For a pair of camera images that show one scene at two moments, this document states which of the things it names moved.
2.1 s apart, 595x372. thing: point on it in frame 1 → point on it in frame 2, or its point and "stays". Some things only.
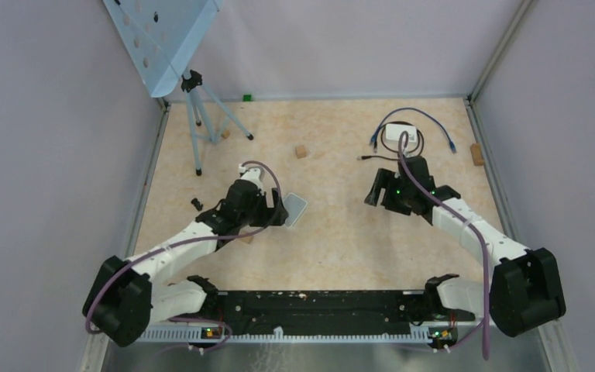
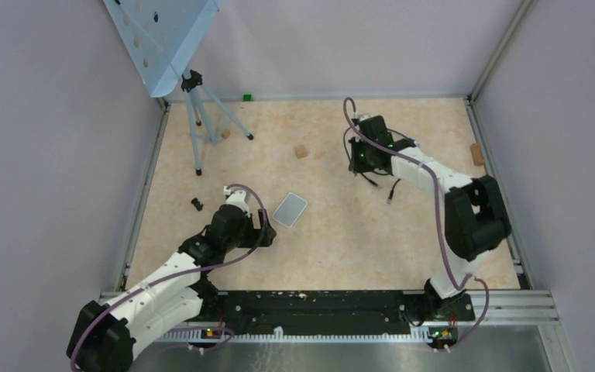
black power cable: x=414 y=153 → x=393 y=188
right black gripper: x=386 y=179 → x=357 y=165
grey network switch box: x=294 y=206 stays
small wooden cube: x=300 y=151 stays
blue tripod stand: x=208 y=118 stays
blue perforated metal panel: x=163 y=36 stays
